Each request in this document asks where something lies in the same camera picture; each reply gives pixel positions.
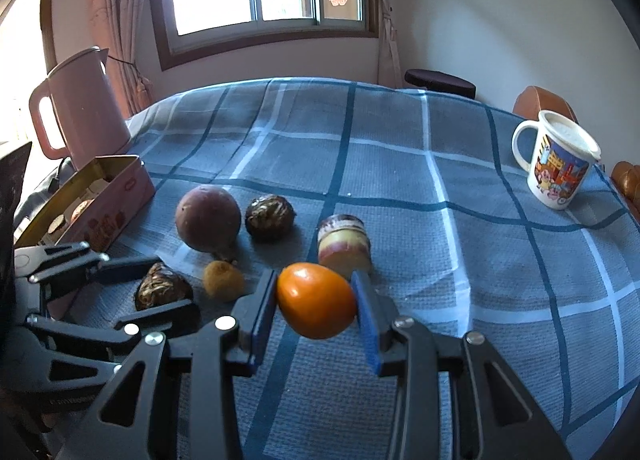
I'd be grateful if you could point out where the white plastic mug lid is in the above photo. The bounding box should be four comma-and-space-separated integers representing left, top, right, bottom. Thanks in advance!
539, 110, 602, 161

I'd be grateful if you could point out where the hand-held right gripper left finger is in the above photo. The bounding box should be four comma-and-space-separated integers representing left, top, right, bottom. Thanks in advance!
85, 269, 279, 460

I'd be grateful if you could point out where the pink electric kettle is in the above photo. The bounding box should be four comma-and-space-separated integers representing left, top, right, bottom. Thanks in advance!
28, 46, 132, 172

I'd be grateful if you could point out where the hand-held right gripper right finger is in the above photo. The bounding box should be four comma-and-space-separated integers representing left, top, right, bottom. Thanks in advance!
350, 269, 573, 460

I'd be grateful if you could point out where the dark round stool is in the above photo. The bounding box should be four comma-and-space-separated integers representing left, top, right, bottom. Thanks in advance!
404, 69, 477, 100

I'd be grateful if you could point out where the small brown kiwi fruit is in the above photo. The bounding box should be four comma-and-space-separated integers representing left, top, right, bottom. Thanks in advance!
202, 260, 247, 302

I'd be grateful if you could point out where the purple passion fruit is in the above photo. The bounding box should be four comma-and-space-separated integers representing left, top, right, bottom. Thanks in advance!
175, 185, 242, 253

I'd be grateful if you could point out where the beige sheer curtain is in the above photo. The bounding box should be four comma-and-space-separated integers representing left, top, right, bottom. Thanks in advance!
367, 0, 403, 88

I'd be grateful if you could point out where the mandarin orange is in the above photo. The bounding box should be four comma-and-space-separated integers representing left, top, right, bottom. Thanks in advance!
276, 263, 357, 340

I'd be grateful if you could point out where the brown leather chair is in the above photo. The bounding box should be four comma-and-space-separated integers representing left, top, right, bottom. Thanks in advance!
512, 85, 581, 123

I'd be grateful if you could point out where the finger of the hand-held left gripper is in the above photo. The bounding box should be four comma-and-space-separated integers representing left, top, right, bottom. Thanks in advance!
14, 241, 162, 301
25, 299, 202, 366

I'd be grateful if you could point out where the pink tin box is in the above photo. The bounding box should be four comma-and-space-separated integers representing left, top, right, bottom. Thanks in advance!
14, 155, 156, 323

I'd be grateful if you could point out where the brown framed glass door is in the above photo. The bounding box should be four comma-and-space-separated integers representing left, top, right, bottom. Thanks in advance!
0, 0, 56, 146

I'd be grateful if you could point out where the white cartoon print mug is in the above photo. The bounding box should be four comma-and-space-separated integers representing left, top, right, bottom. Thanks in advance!
511, 110, 602, 211

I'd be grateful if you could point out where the pink curtain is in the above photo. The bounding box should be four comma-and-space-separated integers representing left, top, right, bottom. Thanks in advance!
87, 0, 161, 114

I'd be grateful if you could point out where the brown leather sofa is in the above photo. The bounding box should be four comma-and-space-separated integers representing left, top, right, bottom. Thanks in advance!
610, 160, 640, 221

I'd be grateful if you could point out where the grey fabric bag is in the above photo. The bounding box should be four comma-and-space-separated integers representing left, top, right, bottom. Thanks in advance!
15, 160, 76, 236

